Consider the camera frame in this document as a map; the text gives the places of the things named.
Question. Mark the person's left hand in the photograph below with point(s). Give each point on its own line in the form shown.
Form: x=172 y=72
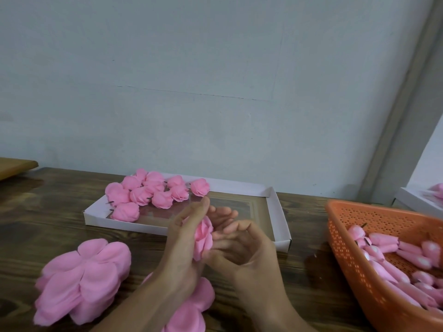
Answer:
x=181 y=249

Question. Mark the person's right hand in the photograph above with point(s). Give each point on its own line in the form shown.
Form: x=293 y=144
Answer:
x=253 y=269

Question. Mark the stack of pink petals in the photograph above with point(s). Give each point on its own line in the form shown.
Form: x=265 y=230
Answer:
x=79 y=280
x=190 y=311

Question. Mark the white shallow tray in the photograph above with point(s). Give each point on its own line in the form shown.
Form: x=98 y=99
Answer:
x=256 y=204

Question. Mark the pink petal flower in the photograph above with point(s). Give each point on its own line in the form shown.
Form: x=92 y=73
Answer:
x=154 y=182

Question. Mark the group of finished pink roses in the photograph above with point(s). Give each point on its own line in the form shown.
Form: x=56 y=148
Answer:
x=116 y=194

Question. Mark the pink rose buds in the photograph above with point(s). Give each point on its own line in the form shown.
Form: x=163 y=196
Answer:
x=400 y=259

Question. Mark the pile of pink petals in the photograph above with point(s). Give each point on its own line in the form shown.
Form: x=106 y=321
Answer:
x=437 y=191

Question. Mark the person's left forearm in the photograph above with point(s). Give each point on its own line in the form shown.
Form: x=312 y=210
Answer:
x=131 y=311

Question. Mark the person's right forearm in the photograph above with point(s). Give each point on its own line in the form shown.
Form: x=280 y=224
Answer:
x=291 y=323

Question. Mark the orange plastic basket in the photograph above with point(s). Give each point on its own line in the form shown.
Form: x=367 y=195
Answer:
x=346 y=262

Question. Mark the grey door frame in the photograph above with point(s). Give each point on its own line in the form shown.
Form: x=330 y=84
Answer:
x=403 y=93

